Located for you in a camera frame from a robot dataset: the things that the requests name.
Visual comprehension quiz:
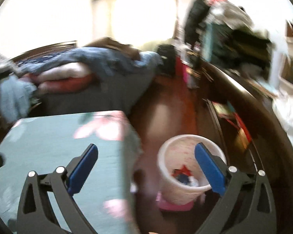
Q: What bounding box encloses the light blue fleece blanket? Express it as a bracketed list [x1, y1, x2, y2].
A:
[0, 74, 37, 124]

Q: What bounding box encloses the dark wooden cabinet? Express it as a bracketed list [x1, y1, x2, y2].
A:
[196, 61, 293, 233]

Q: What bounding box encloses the pile of clothes on cabinet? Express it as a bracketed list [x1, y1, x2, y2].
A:
[206, 0, 273, 80]

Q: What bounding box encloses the blue star-pattern duvet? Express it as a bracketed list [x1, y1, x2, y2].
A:
[17, 47, 163, 80]

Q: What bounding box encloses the black hanging jacket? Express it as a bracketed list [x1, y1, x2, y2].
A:
[184, 0, 210, 49]

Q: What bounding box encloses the white pink-dotted trash bin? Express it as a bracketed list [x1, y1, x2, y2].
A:
[157, 134, 227, 206]

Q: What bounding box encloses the red snack wrapper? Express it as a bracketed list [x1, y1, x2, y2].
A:
[171, 165, 192, 178]

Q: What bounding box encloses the bed with dark frame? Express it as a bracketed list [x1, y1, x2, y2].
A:
[10, 40, 162, 120]

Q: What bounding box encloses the white sheer curtain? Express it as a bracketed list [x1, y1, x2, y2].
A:
[91, 0, 177, 50]

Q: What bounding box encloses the pink and red folded quilt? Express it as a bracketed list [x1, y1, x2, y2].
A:
[21, 62, 97, 95]

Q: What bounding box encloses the blue waffle biscuit wrapper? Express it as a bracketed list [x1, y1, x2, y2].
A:
[176, 173, 190, 185]

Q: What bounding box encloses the teal floral tablecloth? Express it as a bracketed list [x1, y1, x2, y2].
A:
[0, 111, 142, 233]

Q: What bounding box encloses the teal storage box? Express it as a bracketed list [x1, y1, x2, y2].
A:
[201, 23, 225, 63]

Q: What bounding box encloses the black suitcase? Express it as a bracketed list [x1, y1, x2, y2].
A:
[157, 44, 177, 77]

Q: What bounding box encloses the pink storage container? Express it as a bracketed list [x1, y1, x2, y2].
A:
[182, 64, 191, 84]

